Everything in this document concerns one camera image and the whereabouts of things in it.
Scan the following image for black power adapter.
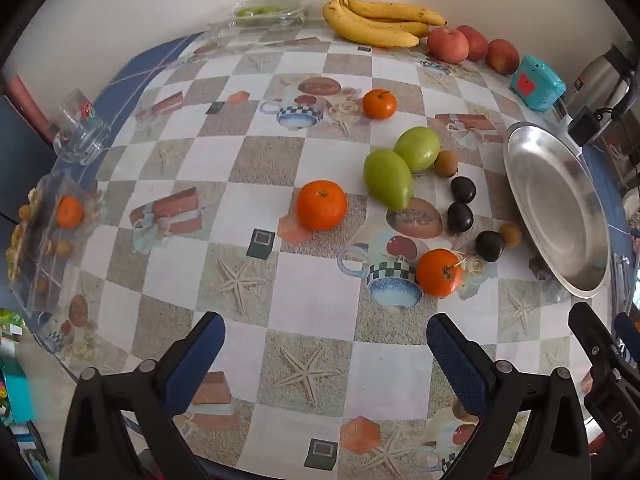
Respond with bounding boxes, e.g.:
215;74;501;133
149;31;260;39
554;101;587;158
569;107;601;147

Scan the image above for orange with stem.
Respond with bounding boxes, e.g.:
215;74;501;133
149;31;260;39
416;248;465;298

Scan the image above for dark purple plum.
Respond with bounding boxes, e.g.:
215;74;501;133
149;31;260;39
446;202;475;233
450;176;477;204
474;230;505;263

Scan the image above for pale red apple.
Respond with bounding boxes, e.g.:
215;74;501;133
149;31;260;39
428;27;470;64

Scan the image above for colourful cartons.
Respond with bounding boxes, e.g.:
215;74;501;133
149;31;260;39
0;307;53;480

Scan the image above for round metal plate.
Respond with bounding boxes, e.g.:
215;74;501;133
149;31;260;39
503;121;612;299

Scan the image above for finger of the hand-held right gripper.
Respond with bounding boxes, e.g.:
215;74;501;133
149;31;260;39
614;312;640;361
568;302;640;456

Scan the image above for brown round fruit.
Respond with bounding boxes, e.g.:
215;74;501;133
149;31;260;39
433;150;458;178
499;222;523;248

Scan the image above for silver metal utensil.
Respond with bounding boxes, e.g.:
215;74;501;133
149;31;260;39
611;252;635;313

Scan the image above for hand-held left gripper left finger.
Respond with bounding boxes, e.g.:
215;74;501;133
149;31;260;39
60;311;227;480

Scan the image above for clear plastic clamshell container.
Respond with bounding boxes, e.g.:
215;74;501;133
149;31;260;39
207;0;313;41

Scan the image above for round green mango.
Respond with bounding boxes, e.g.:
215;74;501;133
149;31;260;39
393;126;441;172

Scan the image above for clear plastic box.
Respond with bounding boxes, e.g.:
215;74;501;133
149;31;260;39
7;170;103;313

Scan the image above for yellow banana bunch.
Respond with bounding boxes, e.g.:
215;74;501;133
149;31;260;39
322;0;447;49

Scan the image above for clear glass mug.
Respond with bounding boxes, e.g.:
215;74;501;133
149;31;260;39
52;88;112;165

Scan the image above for elongated green mango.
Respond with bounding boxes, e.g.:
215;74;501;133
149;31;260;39
363;149;414;211

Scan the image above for small orange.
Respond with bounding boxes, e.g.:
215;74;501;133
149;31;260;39
55;196;84;228
362;89;398;120

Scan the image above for teal plastic box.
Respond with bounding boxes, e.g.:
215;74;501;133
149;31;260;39
509;54;567;112

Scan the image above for large orange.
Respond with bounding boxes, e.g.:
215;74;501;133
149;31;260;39
296;180;348;231

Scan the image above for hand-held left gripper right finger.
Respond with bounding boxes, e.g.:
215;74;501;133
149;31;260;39
426;313;593;480

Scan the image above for checkered printed tablecloth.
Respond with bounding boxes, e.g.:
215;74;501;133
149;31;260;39
10;27;640;480

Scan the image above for steel thermos jug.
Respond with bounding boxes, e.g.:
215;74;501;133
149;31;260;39
565;42;638;126

